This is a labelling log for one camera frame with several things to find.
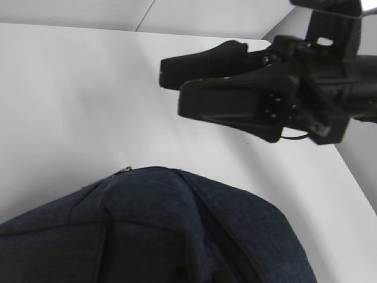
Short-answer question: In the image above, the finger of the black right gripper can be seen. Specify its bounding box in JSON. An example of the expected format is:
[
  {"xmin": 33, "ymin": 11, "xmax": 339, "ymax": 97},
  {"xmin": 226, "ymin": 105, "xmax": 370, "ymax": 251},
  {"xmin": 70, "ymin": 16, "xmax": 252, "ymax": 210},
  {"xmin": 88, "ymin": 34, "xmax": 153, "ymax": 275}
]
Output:
[{"xmin": 160, "ymin": 40, "xmax": 276, "ymax": 90}]

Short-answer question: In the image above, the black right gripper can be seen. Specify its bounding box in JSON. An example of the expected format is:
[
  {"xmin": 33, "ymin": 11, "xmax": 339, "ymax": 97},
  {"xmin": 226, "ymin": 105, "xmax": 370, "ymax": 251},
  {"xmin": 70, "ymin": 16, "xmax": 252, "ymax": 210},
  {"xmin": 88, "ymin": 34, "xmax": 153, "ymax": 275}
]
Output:
[{"xmin": 178, "ymin": 35, "xmax": 361, "ymax": 145}]

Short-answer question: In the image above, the dark blue zippered lunch bag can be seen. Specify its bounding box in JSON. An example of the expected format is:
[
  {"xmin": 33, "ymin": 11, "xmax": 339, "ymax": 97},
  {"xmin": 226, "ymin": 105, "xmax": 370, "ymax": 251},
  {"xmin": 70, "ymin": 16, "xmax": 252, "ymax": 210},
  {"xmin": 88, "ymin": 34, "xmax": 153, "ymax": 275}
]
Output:
[{"xmin": 1, "ymin": 167, "xmax": 316, "ymax": 282}]

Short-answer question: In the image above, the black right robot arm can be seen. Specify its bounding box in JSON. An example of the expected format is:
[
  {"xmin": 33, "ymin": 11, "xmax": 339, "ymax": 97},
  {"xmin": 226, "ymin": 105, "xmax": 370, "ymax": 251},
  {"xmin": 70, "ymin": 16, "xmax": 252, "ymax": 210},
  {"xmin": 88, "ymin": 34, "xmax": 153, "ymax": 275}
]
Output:
[{"xmin": 159, "ymin": 35, "xmax": 376, "ymax": 145}]

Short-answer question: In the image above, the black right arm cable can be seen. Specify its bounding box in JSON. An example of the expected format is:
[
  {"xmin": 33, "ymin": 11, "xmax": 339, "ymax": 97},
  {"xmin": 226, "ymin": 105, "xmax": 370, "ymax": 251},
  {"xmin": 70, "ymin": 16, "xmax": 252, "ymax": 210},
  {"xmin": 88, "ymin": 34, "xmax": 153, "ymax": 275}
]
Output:
[{"xmin": 279, "ymin": 131, "xmax": 312, "ymax": 142}]

